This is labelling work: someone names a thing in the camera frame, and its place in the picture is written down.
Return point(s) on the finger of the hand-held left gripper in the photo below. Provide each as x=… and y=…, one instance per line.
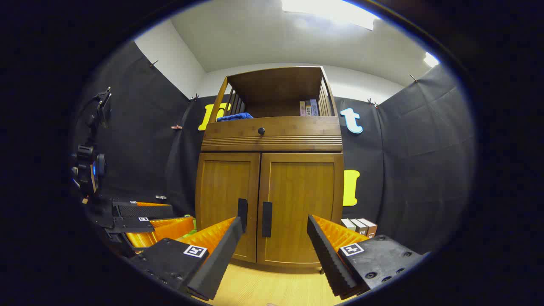
x=170, y=229
x=144, y=211

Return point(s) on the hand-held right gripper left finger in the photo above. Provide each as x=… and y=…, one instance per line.
x=221, y=259

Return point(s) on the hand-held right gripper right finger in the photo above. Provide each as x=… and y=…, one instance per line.
x=329, y=259

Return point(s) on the wooden cabinet door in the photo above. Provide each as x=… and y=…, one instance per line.
x=223, y=191
x=304, y=191

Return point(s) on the wooden double-door shoe cabinet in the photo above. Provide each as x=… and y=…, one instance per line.
x=276, y=85

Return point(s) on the white-topped box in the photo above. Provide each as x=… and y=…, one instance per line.
x=347, y=224

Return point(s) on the grey-topped box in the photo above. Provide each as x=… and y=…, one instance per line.
x=359, y=226

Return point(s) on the blue folded cloth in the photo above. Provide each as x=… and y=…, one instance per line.
x=234, y=116

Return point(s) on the black backdrop cloth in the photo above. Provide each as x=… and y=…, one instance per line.
x=425, y=170

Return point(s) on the wooden drawer with black knob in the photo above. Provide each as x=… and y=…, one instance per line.
x=297, y=127

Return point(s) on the tan upright book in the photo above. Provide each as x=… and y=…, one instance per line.
x=308, y=109

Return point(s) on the lilac upright book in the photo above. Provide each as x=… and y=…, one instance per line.
x=314, y=108

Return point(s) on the pale upright book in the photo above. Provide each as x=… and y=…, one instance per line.
x=302, y=109

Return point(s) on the small ceiling light panel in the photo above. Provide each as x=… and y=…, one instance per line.
x=431, y=59

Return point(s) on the large ceiling light panel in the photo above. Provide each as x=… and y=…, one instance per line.
x=331, y=10

